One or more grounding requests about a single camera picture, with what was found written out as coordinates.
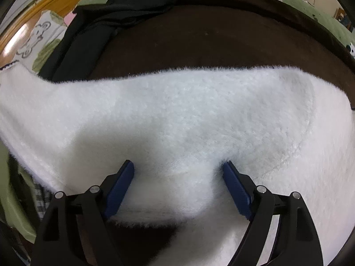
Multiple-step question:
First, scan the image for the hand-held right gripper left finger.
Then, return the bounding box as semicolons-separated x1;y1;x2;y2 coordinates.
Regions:
33;159;135;266

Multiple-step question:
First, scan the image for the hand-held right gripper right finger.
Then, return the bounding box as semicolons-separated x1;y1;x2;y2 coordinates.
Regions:
223;160;323;266

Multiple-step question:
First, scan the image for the white fuzzy cardigan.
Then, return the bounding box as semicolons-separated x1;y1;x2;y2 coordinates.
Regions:
0;62;355;266

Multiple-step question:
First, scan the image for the striped folded garment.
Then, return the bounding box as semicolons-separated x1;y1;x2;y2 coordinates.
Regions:
35;183;53;222

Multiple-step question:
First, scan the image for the green folded garment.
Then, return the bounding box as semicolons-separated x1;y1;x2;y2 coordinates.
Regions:
0;141;38;241

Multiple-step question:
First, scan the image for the brown bed sheet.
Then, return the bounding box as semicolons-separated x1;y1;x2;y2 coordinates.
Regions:
89;0;355;111

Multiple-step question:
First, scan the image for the black garment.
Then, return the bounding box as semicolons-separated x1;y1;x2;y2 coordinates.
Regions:
37;0;179;82

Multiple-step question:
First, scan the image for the bear-print pillow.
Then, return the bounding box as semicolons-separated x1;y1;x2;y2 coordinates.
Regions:
0;10;67;74

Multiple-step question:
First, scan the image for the pink cloth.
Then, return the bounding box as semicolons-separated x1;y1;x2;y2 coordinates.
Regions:
63;12;78;28

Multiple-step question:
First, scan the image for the green cow-print blanket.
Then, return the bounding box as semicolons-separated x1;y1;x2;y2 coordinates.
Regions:
75;0;355;61

